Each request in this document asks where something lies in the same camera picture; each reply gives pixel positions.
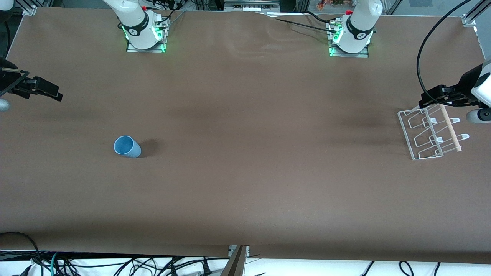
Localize black base connector cable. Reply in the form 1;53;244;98
153;0;184;26

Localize thick black floor cable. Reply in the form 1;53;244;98
0;232;41;265

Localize white wire cup rack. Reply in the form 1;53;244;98
397;103;470;161

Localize short black table cable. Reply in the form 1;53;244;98
305;11;339;23

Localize orange background objects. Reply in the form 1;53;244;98
316;0;346;10

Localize light blue plastic cup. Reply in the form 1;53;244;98
114;135;142;158

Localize metal frame post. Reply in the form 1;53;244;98
221;245;250;276

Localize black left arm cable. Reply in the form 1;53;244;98
417;0;472;106

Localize aluminium frame corner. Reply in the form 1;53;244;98
21;0;40;16
462;0;491;27

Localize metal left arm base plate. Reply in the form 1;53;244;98
328;19;369;58

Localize brown table cover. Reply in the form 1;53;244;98
0;7;491;265

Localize long black table cable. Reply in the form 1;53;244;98
265;14;335;32

